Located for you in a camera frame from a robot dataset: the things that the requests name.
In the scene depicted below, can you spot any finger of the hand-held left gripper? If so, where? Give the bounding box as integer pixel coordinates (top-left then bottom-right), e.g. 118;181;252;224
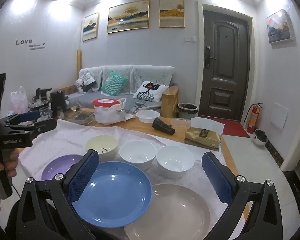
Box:
5;119;58;137
5;111;42;126

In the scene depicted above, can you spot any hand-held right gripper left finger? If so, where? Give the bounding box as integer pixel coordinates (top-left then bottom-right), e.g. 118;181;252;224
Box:
16;149;100;240

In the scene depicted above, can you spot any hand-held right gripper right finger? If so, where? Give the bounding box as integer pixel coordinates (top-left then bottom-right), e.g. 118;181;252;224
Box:
201;151;285;240

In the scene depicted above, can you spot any purple plate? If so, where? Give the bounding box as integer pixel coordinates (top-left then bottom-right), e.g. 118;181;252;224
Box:
41;154;85;182

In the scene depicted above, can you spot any cream bowl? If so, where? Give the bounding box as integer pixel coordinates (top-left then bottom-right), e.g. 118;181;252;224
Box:
85;134;119;162

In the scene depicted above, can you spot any blue plate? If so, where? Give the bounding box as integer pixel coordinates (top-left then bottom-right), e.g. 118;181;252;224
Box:
71;161;152;228

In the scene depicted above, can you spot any taupe plate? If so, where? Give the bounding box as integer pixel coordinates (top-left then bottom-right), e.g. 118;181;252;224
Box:
124;184;212;240

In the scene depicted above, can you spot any person's left hand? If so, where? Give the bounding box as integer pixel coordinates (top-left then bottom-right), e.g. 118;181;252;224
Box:
0;149;20;178

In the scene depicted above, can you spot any clear glass cup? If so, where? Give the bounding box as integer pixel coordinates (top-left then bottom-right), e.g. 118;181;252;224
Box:
39;107;50;122

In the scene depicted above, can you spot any pink plastic bag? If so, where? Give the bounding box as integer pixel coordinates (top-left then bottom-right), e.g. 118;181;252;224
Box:
10;86;29;114

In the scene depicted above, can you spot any pink dotted cloth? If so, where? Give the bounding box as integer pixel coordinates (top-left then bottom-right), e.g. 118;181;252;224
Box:
19;119;240;240

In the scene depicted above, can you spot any clear plastic tray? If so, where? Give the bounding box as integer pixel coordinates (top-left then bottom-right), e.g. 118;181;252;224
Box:
74;111;95;125

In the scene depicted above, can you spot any gold tissue box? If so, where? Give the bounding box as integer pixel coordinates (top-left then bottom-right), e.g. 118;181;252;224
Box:
184;117;224;152

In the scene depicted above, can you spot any red doormat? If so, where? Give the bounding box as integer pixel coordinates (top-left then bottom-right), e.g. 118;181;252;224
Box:
210;117;250;138

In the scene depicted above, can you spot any black and white pillow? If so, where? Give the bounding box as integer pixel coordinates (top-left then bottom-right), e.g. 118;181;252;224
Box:
75;72;102;93

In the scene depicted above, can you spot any black and white round container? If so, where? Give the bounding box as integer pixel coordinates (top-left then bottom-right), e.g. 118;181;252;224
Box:
252;129;268;147

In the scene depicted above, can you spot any clear plastic bag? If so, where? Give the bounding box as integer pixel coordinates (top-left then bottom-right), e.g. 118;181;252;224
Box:
94;97;135;125

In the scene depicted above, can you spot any red lid plastic container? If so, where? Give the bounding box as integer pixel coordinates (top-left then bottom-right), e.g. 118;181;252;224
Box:
92;98;122;124

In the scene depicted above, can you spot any clear plastic lid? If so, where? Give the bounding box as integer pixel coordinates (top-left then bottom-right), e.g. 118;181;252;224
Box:
170;117;191;130

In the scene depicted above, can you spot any red fire extinguisher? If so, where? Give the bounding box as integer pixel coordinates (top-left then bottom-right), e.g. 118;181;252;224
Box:
245;102;263;134

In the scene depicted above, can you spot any grey trash bin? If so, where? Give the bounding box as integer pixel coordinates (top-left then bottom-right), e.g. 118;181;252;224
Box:
177;102;199;119

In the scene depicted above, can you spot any black folded object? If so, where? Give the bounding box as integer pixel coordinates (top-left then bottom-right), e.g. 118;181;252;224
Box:
152;117;176;134

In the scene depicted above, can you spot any teal pillow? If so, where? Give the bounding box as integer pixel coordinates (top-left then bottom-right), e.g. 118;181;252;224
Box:
101;71;129;96

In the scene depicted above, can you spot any white plastic bowl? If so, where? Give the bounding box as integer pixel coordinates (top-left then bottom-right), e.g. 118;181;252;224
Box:
136;110;160;123

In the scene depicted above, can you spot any dark brown door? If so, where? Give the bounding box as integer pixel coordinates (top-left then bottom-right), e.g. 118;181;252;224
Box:
199;4;253;123

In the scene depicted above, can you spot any white tree print pillow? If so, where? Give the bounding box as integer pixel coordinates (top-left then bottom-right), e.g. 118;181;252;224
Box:
132;80;169;103

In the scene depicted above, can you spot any small framed landscape painting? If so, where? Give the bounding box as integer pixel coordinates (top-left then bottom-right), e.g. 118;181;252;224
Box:
82;12;99;42

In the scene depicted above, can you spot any grey sofa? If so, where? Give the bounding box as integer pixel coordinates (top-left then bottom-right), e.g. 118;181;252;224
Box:
62;65;179;115

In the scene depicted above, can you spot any wide framed landscape painting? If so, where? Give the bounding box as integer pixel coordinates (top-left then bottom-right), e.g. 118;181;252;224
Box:
106;0;150;34

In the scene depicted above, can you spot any white framed mountain painting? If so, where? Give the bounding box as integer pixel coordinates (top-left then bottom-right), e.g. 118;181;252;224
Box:
265;9;296;45

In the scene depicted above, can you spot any square framed landscape painting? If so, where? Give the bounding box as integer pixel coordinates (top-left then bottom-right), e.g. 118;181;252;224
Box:
159;0;184;28

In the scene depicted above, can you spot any wooden post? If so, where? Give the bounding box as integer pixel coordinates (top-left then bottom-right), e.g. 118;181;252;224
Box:
76;49;83;80

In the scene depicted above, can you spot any black wall lettering decal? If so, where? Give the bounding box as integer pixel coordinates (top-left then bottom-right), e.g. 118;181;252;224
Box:
16;39;47;50

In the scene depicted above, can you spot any white wall panel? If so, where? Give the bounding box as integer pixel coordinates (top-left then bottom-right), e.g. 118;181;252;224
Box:
270;102;289;130

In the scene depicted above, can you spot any black door handle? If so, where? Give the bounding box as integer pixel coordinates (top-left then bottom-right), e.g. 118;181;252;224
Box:
205;46;217;68

